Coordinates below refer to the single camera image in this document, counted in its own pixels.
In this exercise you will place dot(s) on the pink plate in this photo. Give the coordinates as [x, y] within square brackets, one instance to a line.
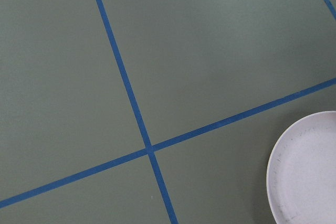
[300, 177]

